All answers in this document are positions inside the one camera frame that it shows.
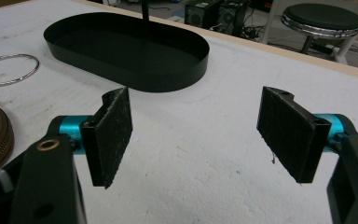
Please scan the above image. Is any black computer tower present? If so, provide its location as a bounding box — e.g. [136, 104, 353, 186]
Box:
[217, 0, 250, 36]
[185, 0, 225, 29]

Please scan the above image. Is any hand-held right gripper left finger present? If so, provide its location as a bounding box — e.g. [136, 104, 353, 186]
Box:
[59, 87, 133, 189]

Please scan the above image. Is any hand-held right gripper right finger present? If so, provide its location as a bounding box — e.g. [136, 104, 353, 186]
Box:
[256, 86, 344, 184]

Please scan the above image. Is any white metal frame leg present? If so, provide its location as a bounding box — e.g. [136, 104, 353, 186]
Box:
[260, 0, 282, 45]
[334, 0, 358, 64]

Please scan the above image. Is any black round stool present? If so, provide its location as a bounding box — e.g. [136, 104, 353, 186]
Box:
[281, 3, 358, 64]

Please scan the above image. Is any black oval tray with stand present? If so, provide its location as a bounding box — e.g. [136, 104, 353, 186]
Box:
[43, 0, 211, 93]

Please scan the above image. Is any white table mat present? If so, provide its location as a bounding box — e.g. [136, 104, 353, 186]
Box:
[0, 0, 358, 224]

